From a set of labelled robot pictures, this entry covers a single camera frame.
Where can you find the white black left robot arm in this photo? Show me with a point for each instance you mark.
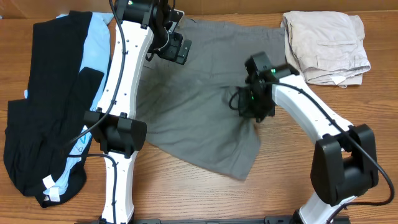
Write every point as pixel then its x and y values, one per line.
pixel 144 29

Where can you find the black garment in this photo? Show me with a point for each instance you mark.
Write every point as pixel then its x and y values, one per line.
pixel 40 127

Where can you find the light blue garment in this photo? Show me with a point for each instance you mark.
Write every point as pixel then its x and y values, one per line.
pixel 96 53

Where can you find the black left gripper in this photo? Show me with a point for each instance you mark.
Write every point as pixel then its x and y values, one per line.
pixel 171 53

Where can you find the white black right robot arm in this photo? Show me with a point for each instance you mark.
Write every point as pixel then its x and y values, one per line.
pixel 342 164

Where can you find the grey shorts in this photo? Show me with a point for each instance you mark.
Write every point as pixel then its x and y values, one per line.
pixel 185 107

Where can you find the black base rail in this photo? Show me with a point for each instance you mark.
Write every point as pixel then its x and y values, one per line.
pixel 236 221

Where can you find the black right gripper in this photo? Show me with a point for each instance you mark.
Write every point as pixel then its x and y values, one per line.
pixel 245 111

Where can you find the folded beige shorts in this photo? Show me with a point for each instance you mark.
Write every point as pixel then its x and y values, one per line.
pixel 326 47

